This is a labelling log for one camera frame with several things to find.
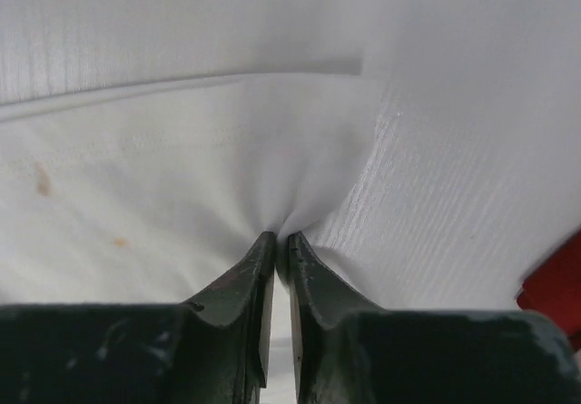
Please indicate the folded red t-shirt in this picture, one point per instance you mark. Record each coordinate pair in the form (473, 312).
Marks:
(553, 288)

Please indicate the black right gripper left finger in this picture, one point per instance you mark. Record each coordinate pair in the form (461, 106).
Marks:
(210, 348)

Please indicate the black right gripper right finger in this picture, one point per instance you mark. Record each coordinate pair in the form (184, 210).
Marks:
(348, 349)

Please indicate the white t-shirt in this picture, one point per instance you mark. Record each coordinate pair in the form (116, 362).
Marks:
(428, 150)

